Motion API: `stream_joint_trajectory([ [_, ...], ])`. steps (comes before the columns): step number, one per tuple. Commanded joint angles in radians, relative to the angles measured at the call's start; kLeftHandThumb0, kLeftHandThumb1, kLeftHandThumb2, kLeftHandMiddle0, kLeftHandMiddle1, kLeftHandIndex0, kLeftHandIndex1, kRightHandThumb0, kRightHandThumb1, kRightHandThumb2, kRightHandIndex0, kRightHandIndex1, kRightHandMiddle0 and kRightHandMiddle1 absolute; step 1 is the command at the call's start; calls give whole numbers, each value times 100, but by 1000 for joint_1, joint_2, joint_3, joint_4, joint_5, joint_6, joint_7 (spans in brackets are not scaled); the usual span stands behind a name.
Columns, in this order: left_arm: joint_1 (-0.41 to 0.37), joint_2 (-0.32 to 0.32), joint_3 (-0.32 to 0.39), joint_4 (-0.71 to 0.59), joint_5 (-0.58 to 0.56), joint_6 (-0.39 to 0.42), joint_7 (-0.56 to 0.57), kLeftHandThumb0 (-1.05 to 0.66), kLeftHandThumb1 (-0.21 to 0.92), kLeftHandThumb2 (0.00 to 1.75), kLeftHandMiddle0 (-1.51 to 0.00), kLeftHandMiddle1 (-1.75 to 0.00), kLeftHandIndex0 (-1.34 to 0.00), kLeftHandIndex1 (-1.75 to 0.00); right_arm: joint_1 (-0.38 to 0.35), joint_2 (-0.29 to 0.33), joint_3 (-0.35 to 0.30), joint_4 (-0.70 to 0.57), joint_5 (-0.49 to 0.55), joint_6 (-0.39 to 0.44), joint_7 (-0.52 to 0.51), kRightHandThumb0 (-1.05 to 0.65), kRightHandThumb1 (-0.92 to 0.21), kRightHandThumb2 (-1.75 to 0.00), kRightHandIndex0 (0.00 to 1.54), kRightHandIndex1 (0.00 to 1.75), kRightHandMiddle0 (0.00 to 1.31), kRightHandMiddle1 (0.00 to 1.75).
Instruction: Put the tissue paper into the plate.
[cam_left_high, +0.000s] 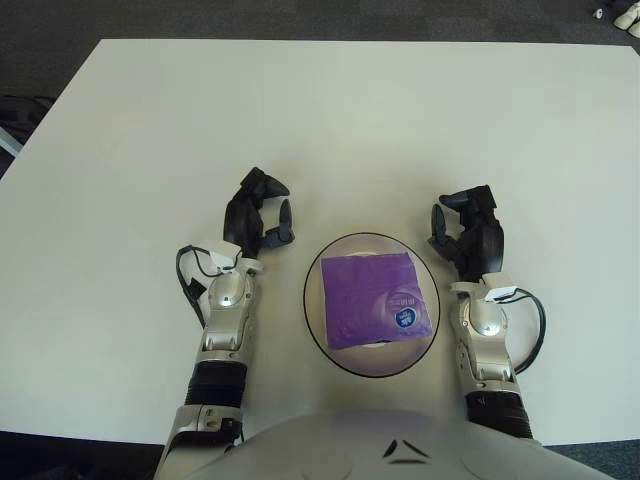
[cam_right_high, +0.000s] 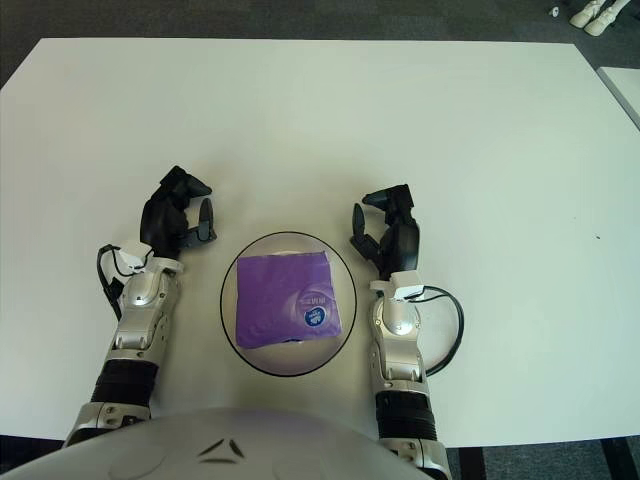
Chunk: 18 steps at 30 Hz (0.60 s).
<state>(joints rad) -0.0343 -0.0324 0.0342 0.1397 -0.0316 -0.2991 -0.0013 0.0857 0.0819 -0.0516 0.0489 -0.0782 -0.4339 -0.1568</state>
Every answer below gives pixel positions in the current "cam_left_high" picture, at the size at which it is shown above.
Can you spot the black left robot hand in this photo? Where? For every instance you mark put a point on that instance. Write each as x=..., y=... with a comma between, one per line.
x=242, y=220

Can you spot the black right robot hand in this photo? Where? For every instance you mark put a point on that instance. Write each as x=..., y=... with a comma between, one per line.
x=485, y=240

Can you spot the purple tissue paper pack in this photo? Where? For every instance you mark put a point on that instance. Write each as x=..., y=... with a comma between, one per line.
x=365, y=300

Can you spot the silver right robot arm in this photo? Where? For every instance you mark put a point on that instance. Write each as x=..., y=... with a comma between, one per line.
x=485, y=325

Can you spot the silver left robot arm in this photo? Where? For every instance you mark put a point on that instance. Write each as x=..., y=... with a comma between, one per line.
x=225, y=300

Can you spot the white plate with black rim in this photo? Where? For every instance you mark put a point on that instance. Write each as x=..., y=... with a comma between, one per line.
x=370, y=365

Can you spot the silver robot torso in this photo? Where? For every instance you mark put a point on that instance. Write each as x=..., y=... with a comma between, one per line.
x=350, y=445

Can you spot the black bag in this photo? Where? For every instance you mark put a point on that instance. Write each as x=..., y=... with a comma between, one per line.
x=20, y=112

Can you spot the white shoe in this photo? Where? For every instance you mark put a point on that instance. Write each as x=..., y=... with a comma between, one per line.
x=624, y=20
x=635, y=29

